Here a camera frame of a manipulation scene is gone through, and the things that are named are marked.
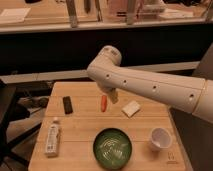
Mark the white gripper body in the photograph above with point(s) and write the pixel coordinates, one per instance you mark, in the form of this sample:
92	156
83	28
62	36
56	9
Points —
105	89

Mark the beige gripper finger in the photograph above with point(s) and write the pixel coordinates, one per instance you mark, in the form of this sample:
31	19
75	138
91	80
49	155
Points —
113	95

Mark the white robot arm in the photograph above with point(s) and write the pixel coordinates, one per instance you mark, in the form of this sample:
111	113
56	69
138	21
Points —
189	94

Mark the black eraser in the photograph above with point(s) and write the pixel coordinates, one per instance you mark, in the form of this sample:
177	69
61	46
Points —
67	105

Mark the green ceramic bowl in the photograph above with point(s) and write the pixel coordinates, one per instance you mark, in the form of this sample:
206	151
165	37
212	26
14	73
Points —
112	149

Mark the orange carrot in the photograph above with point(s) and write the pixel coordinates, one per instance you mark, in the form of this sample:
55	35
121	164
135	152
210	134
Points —
103	103

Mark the white sponge block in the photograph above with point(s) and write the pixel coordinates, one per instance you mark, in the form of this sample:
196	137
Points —
131	108

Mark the white plastic bottle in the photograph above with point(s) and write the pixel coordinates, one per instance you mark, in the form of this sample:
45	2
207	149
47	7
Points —
53	139

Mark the white paper sheet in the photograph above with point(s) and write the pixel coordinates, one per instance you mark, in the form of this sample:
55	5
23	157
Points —
14	15

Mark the grey metal post right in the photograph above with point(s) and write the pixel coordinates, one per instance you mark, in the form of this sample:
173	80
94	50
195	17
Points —
130	11

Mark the grey metal post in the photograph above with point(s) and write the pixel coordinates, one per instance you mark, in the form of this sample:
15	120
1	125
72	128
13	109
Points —
130	11
72	13

